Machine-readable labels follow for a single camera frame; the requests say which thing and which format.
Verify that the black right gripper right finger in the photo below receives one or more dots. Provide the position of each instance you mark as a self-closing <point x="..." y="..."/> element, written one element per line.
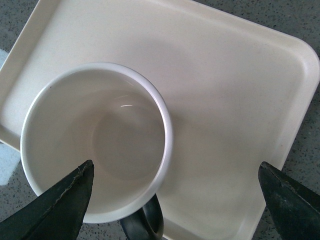
<point x="294" y="208"/>

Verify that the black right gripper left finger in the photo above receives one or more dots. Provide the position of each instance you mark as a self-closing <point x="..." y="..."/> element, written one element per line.
<point x="58" y="213"/>

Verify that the white smiley mug black handle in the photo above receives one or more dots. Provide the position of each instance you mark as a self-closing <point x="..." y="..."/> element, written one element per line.
<point x="115" y="118"/>

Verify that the cream rectangular tray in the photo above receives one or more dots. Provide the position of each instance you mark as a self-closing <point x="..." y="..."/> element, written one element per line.
<point x="237" y="93"/>

